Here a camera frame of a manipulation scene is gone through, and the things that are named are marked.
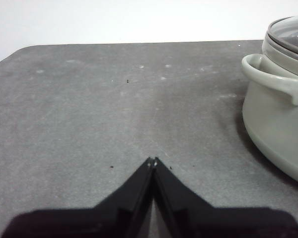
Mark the pale green electric cooking pot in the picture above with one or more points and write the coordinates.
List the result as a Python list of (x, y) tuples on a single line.
[(270, 129)]

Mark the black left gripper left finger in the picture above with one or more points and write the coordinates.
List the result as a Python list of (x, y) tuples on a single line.
[(89, 223)]

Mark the glass lid with green knob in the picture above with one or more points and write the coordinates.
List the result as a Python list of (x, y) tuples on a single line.
[(290, 32)]

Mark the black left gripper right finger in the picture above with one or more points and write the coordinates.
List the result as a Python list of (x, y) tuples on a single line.
[(213, 223)]

